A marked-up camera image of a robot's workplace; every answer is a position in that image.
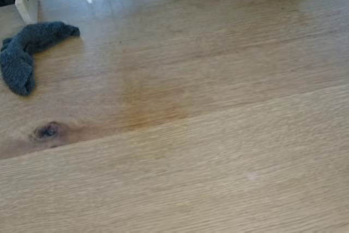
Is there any grey fleece cloth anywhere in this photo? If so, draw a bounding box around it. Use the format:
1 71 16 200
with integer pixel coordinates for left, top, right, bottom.
0 21 81 97

